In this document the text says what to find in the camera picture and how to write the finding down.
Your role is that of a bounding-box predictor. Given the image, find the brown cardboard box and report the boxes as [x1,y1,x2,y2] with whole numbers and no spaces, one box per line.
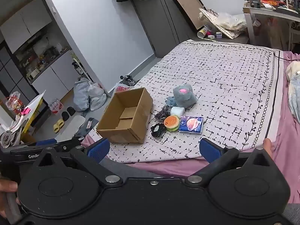
[96,87,154,144]

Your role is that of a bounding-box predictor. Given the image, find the white floor mat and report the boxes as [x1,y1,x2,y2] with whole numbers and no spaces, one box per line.
[53,115,86,141]

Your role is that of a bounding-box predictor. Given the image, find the black shoes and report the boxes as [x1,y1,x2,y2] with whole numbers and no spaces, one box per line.
[120,74,136,86]

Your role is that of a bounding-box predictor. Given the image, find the dark grey wardrobe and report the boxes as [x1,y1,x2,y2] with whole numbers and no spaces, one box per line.
[130,0,189,58]

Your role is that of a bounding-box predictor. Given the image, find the paper cup tube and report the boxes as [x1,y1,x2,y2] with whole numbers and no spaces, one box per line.
[196,26,209,38]

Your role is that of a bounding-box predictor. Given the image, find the white plastic bag by bed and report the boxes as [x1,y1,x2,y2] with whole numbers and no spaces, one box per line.
[199,8,249,39]

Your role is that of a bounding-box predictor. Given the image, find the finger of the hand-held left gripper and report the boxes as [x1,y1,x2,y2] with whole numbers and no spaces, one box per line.
[35,138,83,154]

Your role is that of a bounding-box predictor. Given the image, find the purple bed sheet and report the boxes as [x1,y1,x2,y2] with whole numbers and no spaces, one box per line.
[81,50,300,204]

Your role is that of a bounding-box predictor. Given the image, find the red and white plastic bag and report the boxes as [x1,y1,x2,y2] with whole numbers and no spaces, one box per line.
[113,83,132,97]

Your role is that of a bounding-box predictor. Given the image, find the bottled water pack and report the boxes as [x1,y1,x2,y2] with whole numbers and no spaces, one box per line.
[49,98,64,114]

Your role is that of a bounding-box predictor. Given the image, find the dark patterned pouch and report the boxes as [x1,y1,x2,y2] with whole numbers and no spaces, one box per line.
[154,105,173,122]

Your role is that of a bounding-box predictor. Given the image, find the white desk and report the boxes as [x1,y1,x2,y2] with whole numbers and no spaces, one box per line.
[242,0,300,51]

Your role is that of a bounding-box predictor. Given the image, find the dark framed board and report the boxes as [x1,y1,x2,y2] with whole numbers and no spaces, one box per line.
[167,0,205,30]

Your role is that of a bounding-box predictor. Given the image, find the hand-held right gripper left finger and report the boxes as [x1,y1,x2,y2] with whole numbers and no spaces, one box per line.
[33,138,123,187]

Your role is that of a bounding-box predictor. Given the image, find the black cable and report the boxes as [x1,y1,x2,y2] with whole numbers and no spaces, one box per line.
[272,49,284,61]

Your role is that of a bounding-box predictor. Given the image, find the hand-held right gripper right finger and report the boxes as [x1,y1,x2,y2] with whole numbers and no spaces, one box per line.
[186,138,278,186]

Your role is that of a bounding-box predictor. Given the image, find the bed with patterned sheet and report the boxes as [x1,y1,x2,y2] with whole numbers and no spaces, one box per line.
[88,40,285,164]

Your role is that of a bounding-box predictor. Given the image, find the person's left hand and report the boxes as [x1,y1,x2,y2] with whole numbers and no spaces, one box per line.
[0,178,20,214]

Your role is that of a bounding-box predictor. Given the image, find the grey plastic bags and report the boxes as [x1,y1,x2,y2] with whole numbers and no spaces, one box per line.
[73,77,107,112]

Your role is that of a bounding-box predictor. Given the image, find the hamburger squishy toy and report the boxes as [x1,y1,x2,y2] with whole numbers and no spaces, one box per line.
[163,115,180,132]

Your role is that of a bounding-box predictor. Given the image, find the grey kitchen cabinet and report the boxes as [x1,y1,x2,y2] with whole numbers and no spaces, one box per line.
[0,0,81,95]

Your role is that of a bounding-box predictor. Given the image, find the yellow slippers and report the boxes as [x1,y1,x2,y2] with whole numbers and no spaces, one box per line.
[53,119,65,134]

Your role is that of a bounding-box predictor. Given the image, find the yellow rack with papers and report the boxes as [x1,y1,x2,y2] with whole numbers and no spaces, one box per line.
[0,90,47,147]

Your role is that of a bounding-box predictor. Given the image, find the black slippers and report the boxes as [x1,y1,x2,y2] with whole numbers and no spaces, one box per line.
[61,106,76,122]

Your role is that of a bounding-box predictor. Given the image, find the grey cloth on floor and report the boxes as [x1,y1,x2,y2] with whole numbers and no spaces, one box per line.
[76,118,99,138]

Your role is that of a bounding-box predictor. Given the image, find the blue tissue packet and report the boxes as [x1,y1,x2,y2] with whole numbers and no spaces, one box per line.
[178,116,204,135]

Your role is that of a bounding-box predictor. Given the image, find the grey-blue and pink plush toy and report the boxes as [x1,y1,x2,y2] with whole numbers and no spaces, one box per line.
[173,84,197,108]

